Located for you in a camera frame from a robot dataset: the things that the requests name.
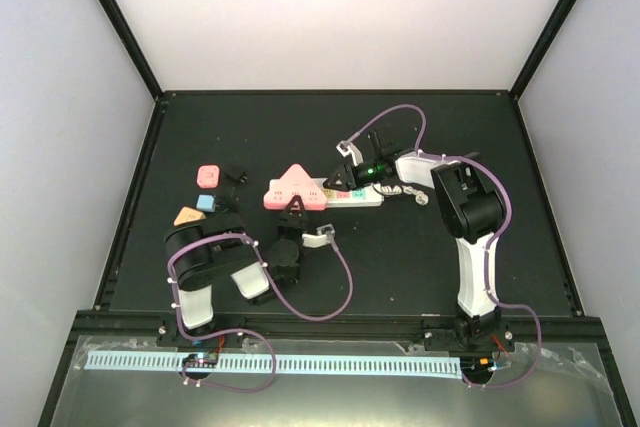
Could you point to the light blue slotted cable duct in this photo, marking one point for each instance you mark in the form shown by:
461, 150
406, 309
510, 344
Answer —
283, 364

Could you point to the white power strip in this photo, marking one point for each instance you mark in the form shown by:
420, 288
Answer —
361, 198

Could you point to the yellow cube socket adapter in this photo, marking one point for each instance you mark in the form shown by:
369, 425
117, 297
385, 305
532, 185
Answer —
188, 215

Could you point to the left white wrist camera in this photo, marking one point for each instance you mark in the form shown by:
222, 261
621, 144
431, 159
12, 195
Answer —
324, 235

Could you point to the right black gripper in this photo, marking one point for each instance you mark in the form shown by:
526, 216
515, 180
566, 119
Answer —
343, 170

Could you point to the pink square plug adapter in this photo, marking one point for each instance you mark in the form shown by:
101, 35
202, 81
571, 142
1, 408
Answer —
208, 176

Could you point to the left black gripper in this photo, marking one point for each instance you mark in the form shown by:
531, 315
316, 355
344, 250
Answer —
289, 222

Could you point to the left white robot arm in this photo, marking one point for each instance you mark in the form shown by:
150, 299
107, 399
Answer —
211, 250

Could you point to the blue USB charger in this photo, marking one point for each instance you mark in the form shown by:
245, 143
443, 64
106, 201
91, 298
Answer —
206, 203

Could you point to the black aluminium frame post right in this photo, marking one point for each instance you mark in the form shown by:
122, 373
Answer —
551, 29

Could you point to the pink triangular socket adapter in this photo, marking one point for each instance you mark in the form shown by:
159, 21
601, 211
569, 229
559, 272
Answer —
295, 182

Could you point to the black aluminium frame post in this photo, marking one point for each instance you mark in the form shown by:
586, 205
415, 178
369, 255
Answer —
127, 38
551, 29

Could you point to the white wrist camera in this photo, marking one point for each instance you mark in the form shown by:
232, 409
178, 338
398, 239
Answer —
350, 150
324, 235

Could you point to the black aluminium frame post left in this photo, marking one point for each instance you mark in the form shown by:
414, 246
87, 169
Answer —
127, 38

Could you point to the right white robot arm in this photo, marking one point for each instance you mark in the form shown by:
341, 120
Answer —
471, 209

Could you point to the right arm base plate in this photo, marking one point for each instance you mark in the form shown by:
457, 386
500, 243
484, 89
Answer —
453, 334

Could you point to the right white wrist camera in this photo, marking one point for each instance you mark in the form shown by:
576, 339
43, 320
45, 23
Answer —
350, 150

